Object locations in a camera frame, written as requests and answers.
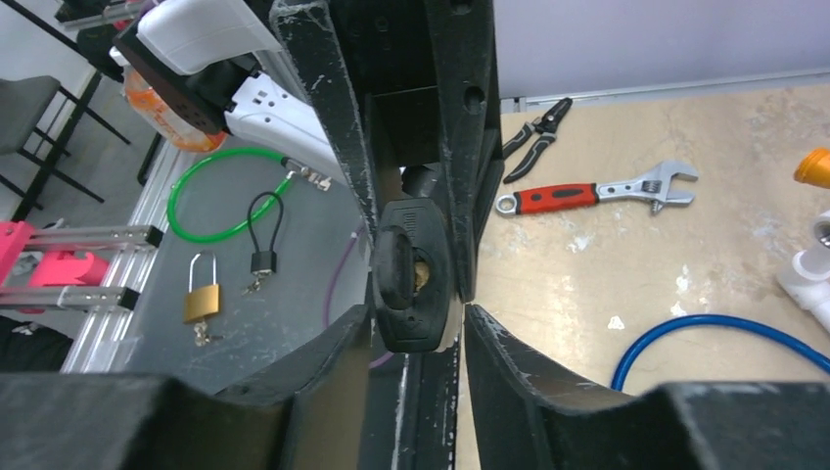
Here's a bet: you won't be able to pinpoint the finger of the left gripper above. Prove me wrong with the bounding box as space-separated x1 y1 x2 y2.
425 1 504 303
269 1 380 242

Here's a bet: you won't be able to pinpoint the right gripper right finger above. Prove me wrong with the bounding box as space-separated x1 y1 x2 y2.
464 305 829 469

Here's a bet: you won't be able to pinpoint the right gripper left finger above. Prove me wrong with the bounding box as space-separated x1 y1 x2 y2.
1 305 370 469

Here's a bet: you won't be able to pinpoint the blue cable lock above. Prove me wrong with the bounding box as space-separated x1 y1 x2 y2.
610 313 830 393

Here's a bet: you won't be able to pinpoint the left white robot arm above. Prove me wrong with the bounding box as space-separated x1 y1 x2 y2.
115 1 504 303

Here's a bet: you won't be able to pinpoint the black pliers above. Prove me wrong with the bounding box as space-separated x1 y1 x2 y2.
501 97 575 185

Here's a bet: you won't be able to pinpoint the brass padlock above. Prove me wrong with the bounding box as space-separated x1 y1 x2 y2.
182 251 221 347

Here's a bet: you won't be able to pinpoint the orange drink bottle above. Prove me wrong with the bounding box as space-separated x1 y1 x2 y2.
123 67 227 153

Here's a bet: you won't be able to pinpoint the black chair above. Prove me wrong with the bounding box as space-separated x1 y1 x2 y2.
1 72 131 220

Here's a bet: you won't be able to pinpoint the pink clamp fixture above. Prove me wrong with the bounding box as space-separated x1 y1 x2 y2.
0 220 163 316

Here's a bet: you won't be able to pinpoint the orange brass valve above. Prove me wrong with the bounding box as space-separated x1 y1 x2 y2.
793 147 830 189

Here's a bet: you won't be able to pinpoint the green cable lock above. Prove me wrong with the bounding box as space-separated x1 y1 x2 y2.
165 147 334 245

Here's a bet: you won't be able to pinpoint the small black cable padlock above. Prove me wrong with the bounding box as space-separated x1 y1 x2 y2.
242 191 286 297

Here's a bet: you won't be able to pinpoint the red handled adjustable wrench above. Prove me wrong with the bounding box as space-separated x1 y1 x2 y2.
494 161 699 216

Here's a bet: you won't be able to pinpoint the white PVC pipe frame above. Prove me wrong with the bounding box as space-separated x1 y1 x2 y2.
776 211 829 331

